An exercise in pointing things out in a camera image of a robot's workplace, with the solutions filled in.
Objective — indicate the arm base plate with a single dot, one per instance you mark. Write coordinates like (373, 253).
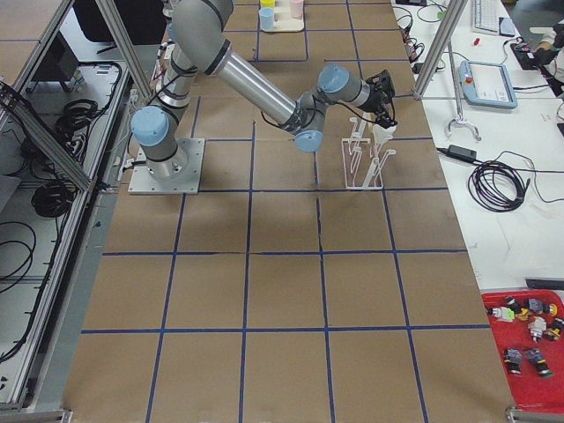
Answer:
(180, 174)

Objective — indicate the aluminium frame post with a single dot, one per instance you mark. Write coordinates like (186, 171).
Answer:
(439, 43)

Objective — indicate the light blue cup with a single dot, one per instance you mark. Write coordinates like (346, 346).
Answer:
(267, 19)

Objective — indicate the blue teach pendant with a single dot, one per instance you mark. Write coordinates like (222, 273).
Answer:
(487, 85)

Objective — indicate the yellow cup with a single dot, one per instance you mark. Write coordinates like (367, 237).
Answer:
(267, 3)

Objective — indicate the cream rabbit tray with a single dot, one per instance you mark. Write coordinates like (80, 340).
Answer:
(284, 23)

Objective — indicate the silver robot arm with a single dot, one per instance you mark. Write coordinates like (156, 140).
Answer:
(201, 46)

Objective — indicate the grabber reach tool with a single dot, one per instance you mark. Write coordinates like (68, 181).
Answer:
(459, 121)

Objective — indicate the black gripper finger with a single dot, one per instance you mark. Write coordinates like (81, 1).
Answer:
(391, 111)
(383, 120)

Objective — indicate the black power adapter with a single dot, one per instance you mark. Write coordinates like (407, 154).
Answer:
(460, 153)

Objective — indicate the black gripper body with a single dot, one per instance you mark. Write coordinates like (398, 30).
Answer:
(374, 105)

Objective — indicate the red parts tray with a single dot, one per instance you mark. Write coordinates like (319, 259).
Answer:
(527, 327)

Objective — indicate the white cup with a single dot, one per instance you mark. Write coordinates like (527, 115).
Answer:
(383, 135)

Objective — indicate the pink cup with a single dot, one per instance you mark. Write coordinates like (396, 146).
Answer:
(296, 8)

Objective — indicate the white keyboard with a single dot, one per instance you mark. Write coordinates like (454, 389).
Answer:
(485, 17)

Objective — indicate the white wire cup rack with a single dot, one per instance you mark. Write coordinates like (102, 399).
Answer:
(363, 159)

